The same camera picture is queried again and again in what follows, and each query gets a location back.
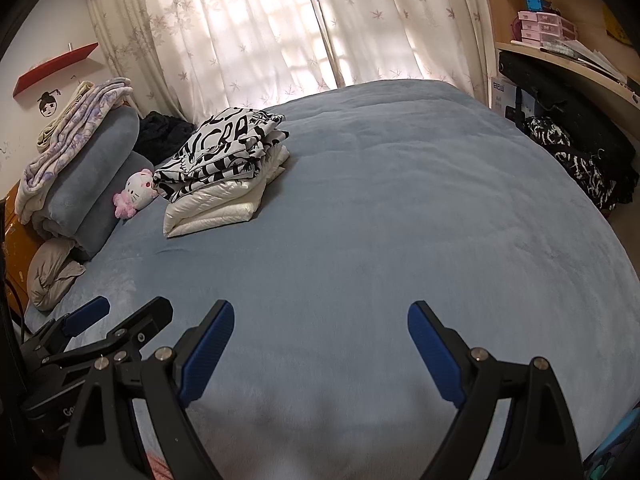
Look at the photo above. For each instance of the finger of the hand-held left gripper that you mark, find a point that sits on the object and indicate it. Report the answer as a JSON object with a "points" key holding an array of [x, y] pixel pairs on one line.
{"points": [[87, 312], [145, 317]]}

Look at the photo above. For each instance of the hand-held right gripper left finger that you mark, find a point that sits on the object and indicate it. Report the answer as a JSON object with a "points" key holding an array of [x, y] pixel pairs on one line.
{"points": [[207, 355]]}

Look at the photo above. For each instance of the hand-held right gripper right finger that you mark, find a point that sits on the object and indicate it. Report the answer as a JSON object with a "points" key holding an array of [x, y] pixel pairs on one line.
{"points": [[435, 355]]}

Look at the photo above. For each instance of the cream puffer jacket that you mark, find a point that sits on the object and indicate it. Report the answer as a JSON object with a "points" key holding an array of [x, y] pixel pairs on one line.
{"points": [[210, 210]]}

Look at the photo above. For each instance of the black white printed jacket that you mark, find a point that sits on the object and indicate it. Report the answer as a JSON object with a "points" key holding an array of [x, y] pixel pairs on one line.
{"points": [[220, 150]]}

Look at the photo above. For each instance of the beige pillow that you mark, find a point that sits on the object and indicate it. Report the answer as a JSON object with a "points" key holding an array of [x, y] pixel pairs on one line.
{"points": [[50, 275]]}

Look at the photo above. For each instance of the orange wooden headboard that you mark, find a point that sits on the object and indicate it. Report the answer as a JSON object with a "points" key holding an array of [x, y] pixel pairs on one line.
{"points": [[15, 250]]}

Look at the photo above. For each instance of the pink white plush toy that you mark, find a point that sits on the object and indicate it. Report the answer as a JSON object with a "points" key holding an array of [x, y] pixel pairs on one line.
{"points": [[137, 187]]}

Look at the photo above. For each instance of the black fuzzy cloth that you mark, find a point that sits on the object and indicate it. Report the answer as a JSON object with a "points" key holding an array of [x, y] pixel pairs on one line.
{"points": [[160, 135]]}

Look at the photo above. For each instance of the purple floral blanket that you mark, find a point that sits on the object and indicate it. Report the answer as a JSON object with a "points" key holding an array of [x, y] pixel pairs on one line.
{"points": [[75, 125]]}

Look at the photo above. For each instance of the cream folded cloth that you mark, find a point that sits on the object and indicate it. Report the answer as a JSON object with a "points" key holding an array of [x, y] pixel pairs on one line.
{"points": [[52, 125]]}

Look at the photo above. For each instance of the blue patterned cloth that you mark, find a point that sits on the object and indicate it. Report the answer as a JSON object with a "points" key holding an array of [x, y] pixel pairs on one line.
{"points": [[617, 450]]}

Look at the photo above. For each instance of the black white patterned cloth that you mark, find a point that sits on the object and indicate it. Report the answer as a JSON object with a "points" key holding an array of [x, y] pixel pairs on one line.
{"points": [[550, 135]]}

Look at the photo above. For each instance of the white cardboard box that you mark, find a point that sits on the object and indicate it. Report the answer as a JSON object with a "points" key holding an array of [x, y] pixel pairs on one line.
{"points": [[500, 97]]}

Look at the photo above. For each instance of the white floral curtain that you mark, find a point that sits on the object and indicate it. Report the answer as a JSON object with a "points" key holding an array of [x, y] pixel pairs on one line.
{"points": [[250, 25]]}

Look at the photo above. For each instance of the stack of papers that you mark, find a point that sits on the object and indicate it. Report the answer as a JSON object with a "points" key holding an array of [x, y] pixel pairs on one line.
{"points": [[585, 57]]}

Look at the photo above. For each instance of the stack of pink drawer boxes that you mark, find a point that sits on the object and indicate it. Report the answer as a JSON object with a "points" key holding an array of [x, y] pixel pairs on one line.
{"points": [[545, 27]]}

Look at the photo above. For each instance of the small blue toy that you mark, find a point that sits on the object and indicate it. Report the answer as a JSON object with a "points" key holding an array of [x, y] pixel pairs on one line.
{"points": [[534, 2]]}

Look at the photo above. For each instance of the yellow card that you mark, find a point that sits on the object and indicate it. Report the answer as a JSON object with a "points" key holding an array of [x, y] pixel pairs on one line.
{"points": [[617, 27]]}

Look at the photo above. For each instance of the face wall sticker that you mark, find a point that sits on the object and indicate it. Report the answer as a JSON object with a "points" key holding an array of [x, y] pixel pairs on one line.
{"points": [[49, 106]]}

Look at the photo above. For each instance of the red wall shelf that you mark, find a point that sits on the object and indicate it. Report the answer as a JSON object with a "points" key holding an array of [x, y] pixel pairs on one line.
{"points": [[50, 67]]}

